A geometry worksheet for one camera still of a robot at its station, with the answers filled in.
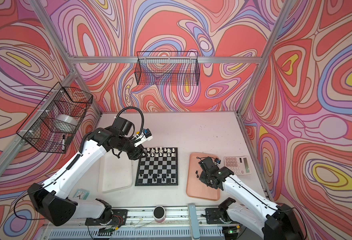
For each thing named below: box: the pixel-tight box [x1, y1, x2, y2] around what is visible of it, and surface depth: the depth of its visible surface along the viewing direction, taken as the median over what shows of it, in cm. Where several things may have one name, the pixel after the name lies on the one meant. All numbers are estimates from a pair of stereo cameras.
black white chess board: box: [135, 147, 179, 187], surface depth 90 cm
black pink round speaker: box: [153, 205, 166, 223], surface depth 72 cm
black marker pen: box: [62, 134, 66, 152], surface depth 73 cm
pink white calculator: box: [224, 155, 252, 175], surface depth 92 cm
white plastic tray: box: [98, 149, 133, 194], surface depth 88 cm
